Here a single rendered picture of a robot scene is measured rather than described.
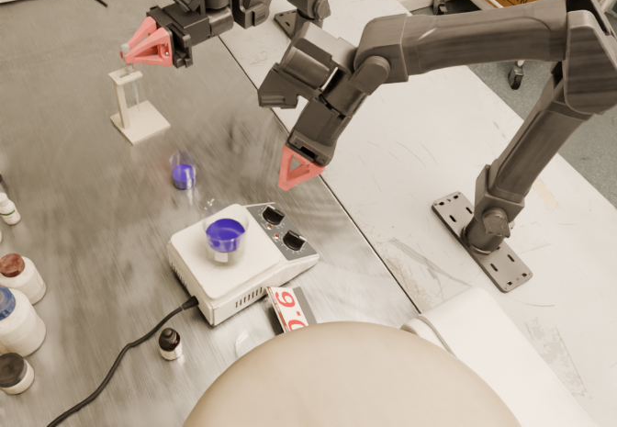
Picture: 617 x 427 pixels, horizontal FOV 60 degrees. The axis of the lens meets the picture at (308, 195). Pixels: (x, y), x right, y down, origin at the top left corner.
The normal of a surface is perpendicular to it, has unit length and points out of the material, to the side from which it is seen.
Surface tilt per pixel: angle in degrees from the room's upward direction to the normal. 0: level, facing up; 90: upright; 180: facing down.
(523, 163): 90
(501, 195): 90
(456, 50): 87
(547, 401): 0
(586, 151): 0
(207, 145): 0
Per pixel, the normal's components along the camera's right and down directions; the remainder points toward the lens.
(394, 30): -0.29, -0.65
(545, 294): 0.12, -0.59
